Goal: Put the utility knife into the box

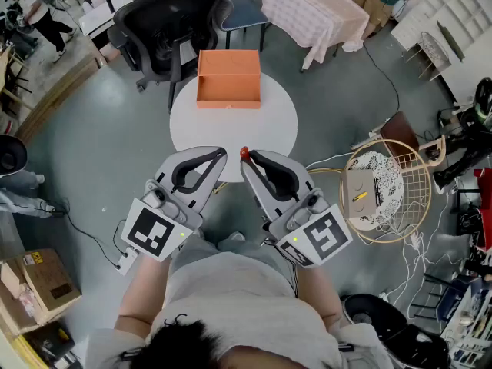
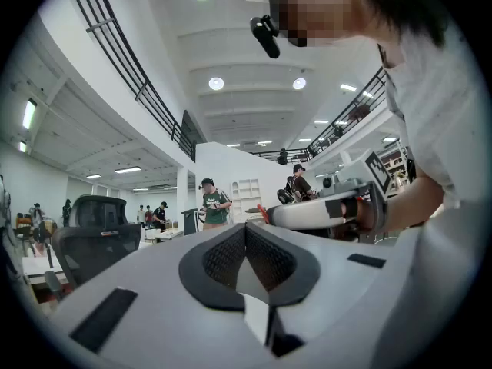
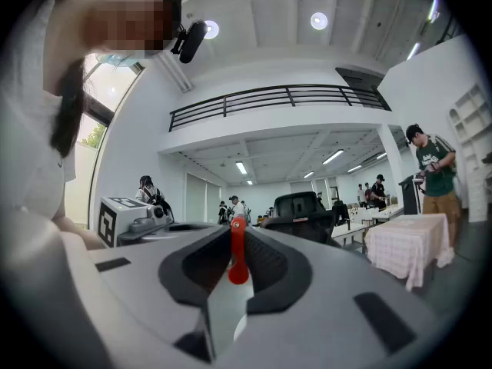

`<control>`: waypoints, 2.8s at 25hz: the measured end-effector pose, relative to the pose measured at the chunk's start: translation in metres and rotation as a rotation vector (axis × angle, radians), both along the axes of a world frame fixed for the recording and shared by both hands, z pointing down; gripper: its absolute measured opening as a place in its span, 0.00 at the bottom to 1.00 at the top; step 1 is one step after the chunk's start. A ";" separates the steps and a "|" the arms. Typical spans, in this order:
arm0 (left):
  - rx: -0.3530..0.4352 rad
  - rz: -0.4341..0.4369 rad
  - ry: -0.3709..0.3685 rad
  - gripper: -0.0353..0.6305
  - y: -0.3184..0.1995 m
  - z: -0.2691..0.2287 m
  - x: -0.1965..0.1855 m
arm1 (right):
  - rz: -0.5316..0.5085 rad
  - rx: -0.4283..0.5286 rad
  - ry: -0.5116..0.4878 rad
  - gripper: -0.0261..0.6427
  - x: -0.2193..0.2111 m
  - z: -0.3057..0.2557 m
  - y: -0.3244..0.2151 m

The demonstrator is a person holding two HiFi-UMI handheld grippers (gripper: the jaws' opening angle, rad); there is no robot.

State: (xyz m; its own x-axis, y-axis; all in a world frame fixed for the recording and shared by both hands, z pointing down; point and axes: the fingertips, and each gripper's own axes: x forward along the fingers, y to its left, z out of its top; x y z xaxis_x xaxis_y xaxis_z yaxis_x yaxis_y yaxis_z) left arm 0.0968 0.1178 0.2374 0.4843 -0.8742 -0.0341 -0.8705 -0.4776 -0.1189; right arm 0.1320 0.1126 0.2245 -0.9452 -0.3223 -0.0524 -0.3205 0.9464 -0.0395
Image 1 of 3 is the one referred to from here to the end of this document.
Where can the person's grey jeans legs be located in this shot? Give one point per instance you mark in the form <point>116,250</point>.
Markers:
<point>196,250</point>

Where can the person's right forearm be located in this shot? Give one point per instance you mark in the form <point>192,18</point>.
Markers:
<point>317,286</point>

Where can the white desk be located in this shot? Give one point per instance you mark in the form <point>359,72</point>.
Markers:
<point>98,21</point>

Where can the person's left forearm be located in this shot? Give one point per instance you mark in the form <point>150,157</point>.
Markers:
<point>144,286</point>

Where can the black open equipment case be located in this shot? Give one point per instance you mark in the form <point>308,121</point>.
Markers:
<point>9,156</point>

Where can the person's white shirt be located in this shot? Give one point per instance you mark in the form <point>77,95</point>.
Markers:
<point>238,306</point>

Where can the brown wooden chair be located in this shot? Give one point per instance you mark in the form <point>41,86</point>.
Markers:
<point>397,131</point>

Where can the small red object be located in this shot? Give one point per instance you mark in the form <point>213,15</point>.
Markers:
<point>244,153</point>

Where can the blue padded chair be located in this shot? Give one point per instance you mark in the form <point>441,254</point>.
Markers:
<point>240,14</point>

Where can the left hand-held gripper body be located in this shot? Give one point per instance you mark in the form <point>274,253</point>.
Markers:
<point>153,231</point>

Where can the yellow cutter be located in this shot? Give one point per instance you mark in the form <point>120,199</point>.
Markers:
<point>360,196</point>

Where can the cardboard box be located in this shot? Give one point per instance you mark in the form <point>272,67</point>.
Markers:
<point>11,306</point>
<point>46,283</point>

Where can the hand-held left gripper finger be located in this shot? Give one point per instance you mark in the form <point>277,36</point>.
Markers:
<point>173,163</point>
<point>210,186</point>

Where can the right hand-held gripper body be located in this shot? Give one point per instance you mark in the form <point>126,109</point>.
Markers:
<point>326,237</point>

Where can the black office chair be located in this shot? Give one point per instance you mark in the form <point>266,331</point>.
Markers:
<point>165,33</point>

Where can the black white patterned cushion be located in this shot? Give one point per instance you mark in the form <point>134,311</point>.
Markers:
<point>388,175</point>

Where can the orange box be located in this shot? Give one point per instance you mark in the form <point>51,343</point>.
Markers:
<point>228,79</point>

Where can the red plastic object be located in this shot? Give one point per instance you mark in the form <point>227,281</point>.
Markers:
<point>485,183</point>

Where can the black pen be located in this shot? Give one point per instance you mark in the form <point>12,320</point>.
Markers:
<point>377,190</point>

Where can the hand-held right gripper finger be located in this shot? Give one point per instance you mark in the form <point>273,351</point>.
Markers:
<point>300,171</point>
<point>257,194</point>

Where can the black metal frame chair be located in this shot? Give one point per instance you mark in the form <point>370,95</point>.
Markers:
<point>455,300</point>

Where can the table with pink checked cloth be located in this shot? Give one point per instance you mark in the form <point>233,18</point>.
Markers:
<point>313,14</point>

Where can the wooden planks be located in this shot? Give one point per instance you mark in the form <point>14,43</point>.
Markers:
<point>57,98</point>

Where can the black round device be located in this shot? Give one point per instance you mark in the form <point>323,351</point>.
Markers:
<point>365,313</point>

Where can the grey flat box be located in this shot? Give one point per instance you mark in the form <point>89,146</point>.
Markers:
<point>353,183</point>

